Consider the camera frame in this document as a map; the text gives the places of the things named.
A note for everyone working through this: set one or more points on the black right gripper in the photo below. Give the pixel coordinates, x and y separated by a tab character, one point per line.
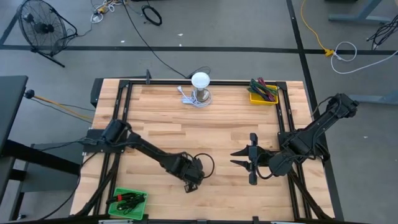
253	161

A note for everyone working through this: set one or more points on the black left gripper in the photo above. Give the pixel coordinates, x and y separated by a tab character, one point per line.
189	169

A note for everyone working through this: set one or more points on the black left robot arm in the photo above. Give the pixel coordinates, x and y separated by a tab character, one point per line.
149	151

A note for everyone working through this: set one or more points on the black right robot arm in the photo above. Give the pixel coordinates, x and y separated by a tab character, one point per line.
323	121

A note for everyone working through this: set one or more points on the yellow plastic basket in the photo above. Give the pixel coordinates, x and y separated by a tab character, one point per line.
256	101

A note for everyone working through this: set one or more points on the green plastic basket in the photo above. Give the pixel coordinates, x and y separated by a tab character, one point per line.
141	214

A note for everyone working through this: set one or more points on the white mushroom table lamp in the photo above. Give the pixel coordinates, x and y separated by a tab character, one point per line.
200	80

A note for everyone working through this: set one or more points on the grey desk foot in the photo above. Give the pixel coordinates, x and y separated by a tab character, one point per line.
373	99

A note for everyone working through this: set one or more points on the yellow rod with black knob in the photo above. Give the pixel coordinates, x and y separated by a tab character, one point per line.
29	94

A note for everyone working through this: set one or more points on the grey desk leg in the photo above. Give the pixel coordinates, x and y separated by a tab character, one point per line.
357	19

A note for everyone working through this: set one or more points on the black desk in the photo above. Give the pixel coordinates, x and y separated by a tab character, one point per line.
11	102

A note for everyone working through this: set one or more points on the black floor fan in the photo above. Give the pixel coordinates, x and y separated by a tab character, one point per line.
43	28

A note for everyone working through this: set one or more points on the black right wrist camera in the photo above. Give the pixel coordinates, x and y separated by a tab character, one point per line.
253	139

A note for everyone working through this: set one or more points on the black aluminium table frame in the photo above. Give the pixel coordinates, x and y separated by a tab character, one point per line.
161	82

